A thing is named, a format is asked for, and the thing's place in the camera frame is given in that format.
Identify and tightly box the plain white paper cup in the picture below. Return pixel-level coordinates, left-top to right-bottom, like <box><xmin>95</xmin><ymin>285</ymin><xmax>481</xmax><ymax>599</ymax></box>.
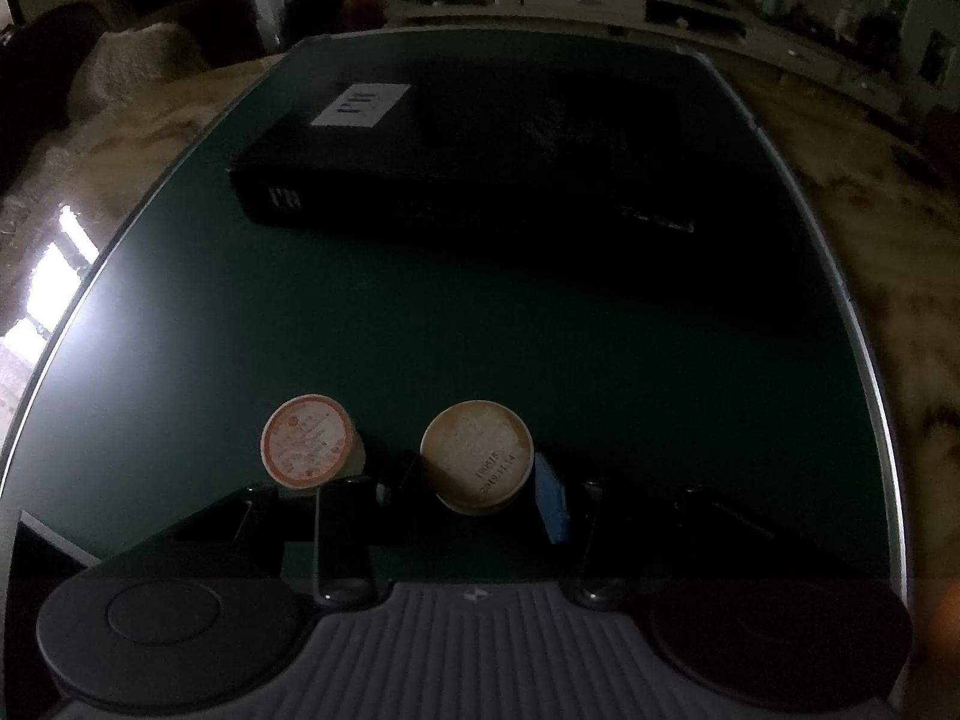
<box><xmin>420</xmin><ymin>400</ymin><xmax>535</xmax><ymax>514</ymax></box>

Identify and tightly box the red-lidded white cup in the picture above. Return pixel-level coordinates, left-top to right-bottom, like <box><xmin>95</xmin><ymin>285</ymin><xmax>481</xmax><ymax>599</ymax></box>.
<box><xmin>259</xmin><ymin>394</ymin><xmax>366</xmax><ymax>491</ymax></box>

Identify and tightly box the dark green desk mat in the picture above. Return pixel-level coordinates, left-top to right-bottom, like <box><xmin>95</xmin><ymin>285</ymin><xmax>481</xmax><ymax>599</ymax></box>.
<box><xmin>3</xmin><ymin>28</ymin><xmax>907</xmax><ymax>589</ymax></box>

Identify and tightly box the black box on mat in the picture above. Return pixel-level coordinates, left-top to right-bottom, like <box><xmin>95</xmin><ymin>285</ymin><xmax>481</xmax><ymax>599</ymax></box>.
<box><xmin>228</xmin><ymin>80</ymin><xmax>532</xmax><ymax>234</ymax></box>

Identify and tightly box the white label sticker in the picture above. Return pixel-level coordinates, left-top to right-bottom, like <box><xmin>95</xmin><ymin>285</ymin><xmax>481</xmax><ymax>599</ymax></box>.
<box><xmin>311</xmin><ymin>83</ymin><xmax>410</xmax><ymax>128</ymax></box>

